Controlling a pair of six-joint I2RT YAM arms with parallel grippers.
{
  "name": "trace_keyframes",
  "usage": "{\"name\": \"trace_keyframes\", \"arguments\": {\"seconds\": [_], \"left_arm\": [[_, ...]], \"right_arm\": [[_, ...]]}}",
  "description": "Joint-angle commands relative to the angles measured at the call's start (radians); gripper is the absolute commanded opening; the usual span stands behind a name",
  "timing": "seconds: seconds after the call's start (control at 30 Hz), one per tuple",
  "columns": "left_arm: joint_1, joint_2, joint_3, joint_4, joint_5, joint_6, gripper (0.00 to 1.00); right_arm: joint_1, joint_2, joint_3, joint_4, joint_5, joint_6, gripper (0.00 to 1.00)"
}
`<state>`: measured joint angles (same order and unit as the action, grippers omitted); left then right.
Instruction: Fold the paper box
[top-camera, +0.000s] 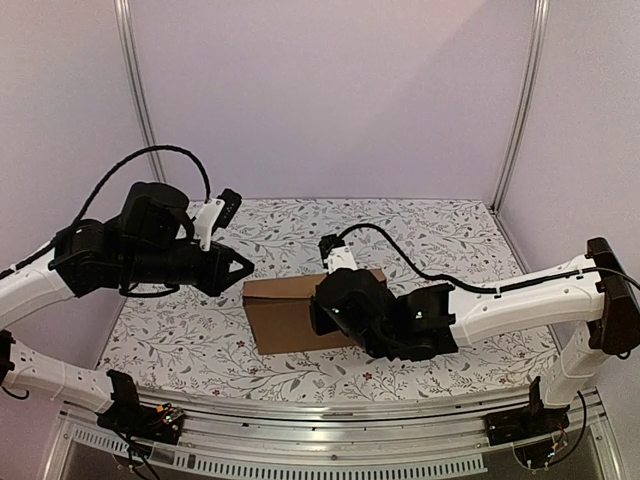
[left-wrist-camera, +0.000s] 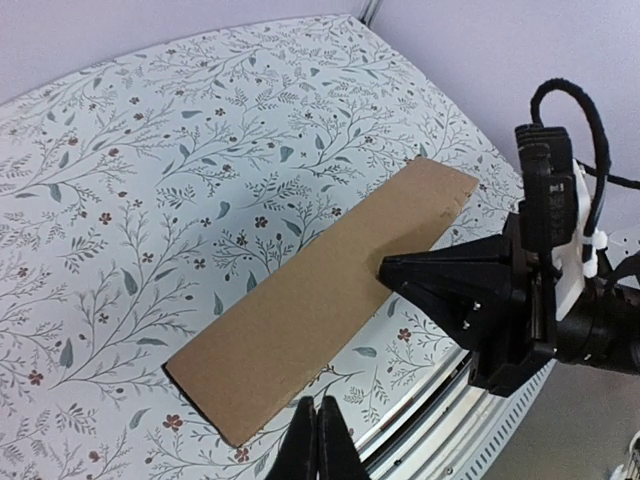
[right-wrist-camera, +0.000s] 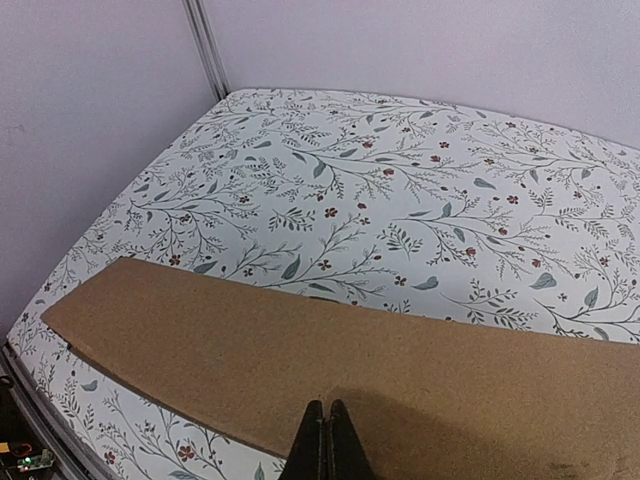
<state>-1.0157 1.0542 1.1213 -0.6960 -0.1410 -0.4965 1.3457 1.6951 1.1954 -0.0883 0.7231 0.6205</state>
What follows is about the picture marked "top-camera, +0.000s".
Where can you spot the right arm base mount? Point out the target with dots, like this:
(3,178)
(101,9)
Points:
(526,423)

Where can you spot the floral patterned table mat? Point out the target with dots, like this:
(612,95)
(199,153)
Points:
(190,343)

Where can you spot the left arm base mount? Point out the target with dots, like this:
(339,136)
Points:
(128,417)

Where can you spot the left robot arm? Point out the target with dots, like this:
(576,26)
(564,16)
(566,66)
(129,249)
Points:
(93,259)

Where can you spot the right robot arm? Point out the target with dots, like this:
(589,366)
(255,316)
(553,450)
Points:
(592,290)

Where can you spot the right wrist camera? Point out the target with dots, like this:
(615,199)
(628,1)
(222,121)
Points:
(335,254)

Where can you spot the left aluminium corner post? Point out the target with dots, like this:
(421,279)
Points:
(125,27)

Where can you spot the aluminium front rail frame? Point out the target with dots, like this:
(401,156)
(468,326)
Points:
(439,438)

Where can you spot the brown cardboard box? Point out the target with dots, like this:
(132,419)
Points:
(279,314)

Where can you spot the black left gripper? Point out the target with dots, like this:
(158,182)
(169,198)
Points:
(214,282)

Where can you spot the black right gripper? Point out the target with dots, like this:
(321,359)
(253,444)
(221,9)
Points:
(318,316)

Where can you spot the right aluminium corner post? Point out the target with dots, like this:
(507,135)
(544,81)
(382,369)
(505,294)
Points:
(523,106)

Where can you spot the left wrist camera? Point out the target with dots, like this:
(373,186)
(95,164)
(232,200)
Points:
(215,214)

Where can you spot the aluminium corner post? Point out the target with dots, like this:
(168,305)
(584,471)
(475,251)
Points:
(523,106)
(125,27)

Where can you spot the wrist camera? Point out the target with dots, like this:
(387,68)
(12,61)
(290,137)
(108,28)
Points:
(215,214)
(335,254)

